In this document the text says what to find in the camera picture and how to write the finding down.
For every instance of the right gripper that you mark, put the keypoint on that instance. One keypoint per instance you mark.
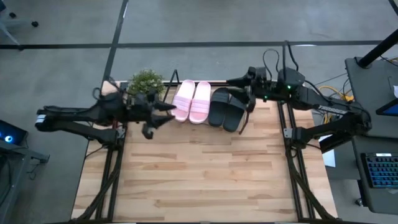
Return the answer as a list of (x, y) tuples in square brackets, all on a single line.
[(259, 84)]

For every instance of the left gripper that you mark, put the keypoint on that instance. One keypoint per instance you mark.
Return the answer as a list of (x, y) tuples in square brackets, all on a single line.
[(140, 109)]

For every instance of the pink rubber slide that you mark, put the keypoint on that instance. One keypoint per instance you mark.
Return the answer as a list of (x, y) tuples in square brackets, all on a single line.
[(200, 105), (183, 99)]

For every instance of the black rubber slide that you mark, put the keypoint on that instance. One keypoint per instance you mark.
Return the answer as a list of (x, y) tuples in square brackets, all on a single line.
[(217, 112), (233, 119)]

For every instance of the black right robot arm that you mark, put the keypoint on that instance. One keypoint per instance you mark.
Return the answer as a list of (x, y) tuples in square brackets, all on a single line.
[(326, 99)]

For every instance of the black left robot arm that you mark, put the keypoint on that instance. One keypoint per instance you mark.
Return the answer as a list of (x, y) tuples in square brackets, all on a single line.
[(77, 113)]

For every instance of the small green potted plant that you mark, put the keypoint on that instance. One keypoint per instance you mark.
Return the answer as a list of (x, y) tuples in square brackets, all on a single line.
[(144, 81)]

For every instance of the black slanted beam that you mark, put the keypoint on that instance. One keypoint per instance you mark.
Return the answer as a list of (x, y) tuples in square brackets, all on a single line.
[(332, 144)]

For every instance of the white paper sheet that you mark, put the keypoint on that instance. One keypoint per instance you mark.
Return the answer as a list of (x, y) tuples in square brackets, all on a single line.
[(329, 158)]

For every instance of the large grey desk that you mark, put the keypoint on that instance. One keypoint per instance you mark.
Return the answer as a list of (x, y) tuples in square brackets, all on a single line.
[(370, 81)]

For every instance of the black slanted pole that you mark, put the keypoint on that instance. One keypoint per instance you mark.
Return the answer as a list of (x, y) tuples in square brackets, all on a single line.
[(377, 49)]

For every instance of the dark grey side cart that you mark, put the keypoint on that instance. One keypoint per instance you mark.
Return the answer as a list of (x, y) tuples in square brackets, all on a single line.
[(21, 154)]

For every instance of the black computer with blue light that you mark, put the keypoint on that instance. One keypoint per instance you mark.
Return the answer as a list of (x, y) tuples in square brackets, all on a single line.
[(12, 132)]

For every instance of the tablet with blue screen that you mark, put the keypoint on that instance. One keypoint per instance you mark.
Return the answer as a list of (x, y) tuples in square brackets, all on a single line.
[(390, 109)]

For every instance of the backlit black keyboard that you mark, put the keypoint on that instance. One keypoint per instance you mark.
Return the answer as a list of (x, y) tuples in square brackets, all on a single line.
[(382, 171)]

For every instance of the grey office chair base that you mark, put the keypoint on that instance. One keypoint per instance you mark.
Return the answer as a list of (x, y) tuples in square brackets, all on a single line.
[(15, 22)]

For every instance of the grey keyboard desk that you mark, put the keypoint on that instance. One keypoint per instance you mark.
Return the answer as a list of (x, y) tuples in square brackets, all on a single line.
[(379, 202)]

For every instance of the black aluminium rig frame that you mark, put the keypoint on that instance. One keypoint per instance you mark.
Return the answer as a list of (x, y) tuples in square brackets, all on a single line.
[(219, 83)]

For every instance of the wooden shelf with black frame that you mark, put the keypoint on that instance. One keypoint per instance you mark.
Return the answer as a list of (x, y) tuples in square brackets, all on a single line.
[(243, 127)]

